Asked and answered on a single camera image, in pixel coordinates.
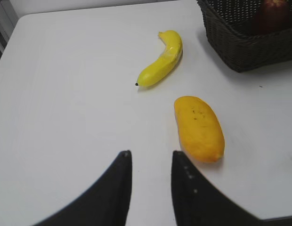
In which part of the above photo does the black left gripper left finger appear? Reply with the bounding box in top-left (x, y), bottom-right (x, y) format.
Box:
top-left (37, 150), bottom-right (132, 226)

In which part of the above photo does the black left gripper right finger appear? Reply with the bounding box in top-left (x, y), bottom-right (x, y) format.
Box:
top-left (171, 150), bottom-right (271, 226)

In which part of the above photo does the orange yellow mango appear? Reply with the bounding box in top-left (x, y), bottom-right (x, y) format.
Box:
top-left (174, 96), bottom-right (225, 163)

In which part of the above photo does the yellow banana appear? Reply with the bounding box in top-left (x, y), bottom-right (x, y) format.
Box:
top-left (135, 30), bottom-right (183, 88)

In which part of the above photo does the dark brown wicker basket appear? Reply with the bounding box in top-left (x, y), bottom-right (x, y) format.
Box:
top-left (197, 0), bottom-right (292, 73)

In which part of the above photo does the red apple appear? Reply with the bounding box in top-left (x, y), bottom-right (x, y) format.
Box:
top-left (251, 0), bottom-right (289, 35)

